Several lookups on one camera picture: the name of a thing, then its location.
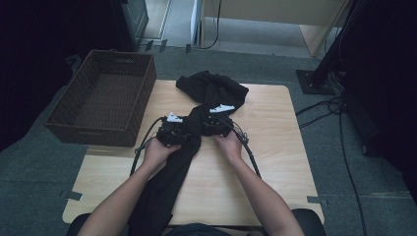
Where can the black pants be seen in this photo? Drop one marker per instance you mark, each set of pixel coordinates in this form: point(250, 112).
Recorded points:
point(213, 88)

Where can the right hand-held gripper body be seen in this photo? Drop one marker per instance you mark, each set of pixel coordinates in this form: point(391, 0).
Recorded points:
point(216, 126)

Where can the black metal stand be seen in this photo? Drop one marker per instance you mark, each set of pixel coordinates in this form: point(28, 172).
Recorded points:
point(314, 82)

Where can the dark cabinet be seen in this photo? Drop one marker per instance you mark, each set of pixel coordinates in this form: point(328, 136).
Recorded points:
point(131, 23)

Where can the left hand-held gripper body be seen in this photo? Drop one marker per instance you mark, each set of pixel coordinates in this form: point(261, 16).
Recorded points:
point(170, 131)

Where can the black chair armrest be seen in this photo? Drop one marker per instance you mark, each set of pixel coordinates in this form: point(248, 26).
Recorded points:
point(311, 223)
point(77, 226)

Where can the dark curtain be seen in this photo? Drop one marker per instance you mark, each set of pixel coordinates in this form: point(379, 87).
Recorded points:
point(387, 82)
point(39, 65)

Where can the grey floor tape strip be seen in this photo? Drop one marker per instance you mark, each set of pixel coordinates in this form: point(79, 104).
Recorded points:
point(73, 195)
point(316, 199)

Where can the white panel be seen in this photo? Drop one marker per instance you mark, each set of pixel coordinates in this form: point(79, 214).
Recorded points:
point(195, 23)

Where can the person's dark shirt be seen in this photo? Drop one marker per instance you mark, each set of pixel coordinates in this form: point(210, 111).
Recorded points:
point(196, 230)

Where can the brown wicker basket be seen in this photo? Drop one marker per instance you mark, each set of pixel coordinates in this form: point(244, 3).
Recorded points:
point(105, 98)

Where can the person's right hand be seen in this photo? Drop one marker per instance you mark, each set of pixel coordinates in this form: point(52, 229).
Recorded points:
point(229, 147)

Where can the person's left hand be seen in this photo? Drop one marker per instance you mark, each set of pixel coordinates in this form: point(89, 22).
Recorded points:
point(159, 152)

